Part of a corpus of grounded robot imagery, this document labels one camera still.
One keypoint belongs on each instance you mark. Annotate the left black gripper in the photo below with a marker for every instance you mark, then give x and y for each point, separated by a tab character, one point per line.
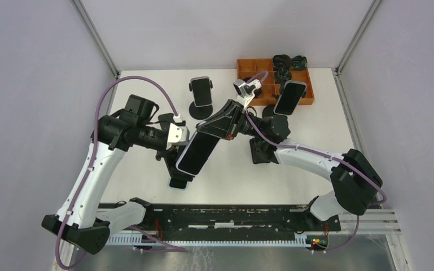
171	152

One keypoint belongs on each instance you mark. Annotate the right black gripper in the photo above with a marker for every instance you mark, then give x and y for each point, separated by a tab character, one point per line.
226	123

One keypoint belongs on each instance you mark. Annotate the lavender case phone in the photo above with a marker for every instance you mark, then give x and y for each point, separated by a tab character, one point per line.
196	153

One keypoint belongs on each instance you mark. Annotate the light blue case phone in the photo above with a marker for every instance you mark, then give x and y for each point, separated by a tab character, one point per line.
179	183

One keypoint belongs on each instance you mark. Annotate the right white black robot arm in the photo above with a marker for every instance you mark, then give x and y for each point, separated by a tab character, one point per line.
354	181

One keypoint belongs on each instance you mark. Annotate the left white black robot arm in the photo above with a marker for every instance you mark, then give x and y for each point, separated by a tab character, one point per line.
77	221

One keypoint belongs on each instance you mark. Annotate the black round stand rear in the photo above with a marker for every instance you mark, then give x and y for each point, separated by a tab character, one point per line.
200	113

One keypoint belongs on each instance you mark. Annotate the black round stand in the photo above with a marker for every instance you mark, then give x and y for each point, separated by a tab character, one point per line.
200	113
269	111

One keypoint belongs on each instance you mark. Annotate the grey case phone rear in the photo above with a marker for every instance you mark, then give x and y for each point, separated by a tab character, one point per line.
201	89

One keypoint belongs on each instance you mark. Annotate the black round stand right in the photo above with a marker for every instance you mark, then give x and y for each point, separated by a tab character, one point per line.
269	111

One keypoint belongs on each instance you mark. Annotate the black wedge phone stand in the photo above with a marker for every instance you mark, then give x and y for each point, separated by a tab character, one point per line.
262	152

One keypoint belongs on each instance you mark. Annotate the pink case phone tilted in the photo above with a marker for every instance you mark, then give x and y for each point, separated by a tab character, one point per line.
290	95

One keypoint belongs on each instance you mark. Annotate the orange compartment tray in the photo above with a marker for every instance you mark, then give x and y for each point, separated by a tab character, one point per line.
267	71

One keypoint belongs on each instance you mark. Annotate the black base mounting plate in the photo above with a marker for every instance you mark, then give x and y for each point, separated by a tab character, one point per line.
231	222

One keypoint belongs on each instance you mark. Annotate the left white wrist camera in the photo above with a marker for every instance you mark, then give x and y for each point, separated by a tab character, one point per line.
178	132

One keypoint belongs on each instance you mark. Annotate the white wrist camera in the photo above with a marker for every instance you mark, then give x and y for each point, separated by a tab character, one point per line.
245	92
178	132

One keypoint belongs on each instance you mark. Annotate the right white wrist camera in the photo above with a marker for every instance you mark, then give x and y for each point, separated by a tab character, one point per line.
245	92

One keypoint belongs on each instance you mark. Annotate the white cable duct rail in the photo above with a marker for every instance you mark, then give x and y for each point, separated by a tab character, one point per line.
131	238

